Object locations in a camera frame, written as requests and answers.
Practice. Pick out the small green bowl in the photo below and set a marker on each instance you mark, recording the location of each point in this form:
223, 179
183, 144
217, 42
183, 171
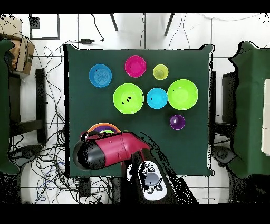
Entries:
108, 132

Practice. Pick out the purple bowl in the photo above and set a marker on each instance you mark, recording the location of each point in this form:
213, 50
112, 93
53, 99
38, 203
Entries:
103, 127

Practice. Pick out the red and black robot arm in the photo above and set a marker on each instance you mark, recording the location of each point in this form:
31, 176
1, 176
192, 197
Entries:
118, 148

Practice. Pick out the large green bowl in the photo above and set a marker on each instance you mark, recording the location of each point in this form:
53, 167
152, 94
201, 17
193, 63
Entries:
128, 103
182, 95

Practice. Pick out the small light blue bowl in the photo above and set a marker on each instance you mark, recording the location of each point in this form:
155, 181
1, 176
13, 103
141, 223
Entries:
157, 98

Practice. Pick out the large orange bowl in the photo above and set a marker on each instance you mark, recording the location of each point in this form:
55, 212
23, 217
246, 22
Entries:
103, 124

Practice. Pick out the purple cup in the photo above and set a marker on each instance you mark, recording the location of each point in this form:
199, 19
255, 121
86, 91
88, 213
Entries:
177, 122

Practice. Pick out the red bowl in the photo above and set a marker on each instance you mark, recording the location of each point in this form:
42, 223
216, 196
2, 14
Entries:
135, 66

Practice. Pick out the dark green tablecloth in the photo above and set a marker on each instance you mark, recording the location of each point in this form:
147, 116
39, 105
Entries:
88, 109

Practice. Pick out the yellow ribbed cup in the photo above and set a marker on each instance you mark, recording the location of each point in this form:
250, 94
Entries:
160, 72

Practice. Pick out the blue bowl with ribbed bottom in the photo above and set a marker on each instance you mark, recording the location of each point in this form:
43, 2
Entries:
100, 75

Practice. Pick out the black power adapter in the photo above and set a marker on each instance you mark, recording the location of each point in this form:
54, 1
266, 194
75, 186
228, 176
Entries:
87, 41

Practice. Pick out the black stand leg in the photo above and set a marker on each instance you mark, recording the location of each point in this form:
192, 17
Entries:
114, 22
169, 24

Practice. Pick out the black bench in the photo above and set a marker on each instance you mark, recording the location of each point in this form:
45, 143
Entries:
41, 101

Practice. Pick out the grey chair base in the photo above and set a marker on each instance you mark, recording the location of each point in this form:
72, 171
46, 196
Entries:
223, 154

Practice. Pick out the black base with knob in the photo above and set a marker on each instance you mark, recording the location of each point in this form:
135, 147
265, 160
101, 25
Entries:
27, 151

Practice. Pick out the green cloth covered table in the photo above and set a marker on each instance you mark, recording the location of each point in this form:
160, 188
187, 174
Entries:
251, 105
4, 105

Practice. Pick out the cardboard box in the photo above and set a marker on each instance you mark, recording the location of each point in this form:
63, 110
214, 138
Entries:
23, 55

